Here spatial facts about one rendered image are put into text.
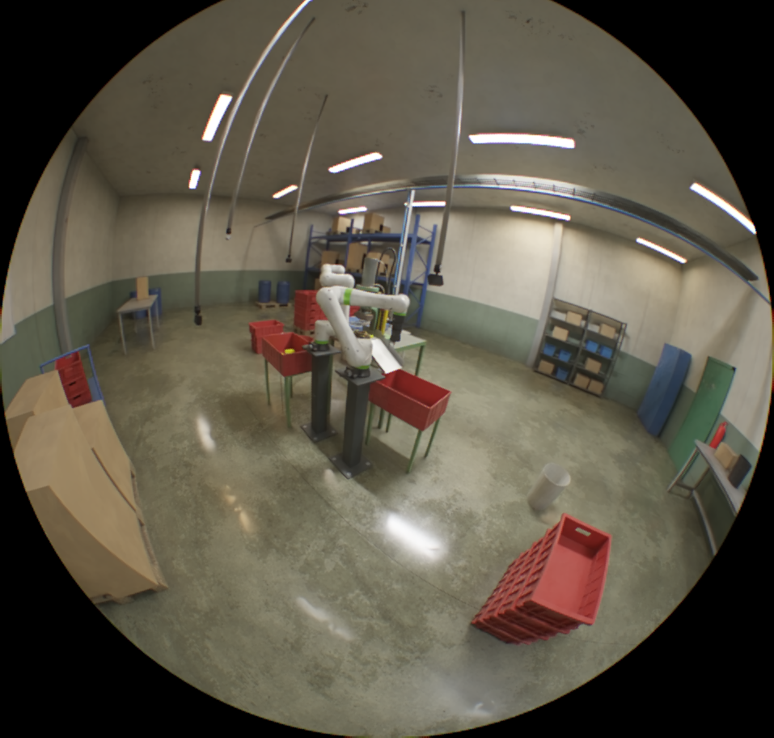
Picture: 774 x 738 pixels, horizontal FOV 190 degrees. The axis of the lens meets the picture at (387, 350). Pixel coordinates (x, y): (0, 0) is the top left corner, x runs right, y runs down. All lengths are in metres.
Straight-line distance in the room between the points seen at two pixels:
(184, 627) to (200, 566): 0.49
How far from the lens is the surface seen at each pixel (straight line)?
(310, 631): 1.64
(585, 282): 6.86
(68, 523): 1.35
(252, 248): 10.16
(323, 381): 2.16
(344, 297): 1.50
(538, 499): 2.39
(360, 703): 1.70
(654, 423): 6.48
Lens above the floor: 1.63
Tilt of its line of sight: 19 degrees down
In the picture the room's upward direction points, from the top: 9 degrees clockwise
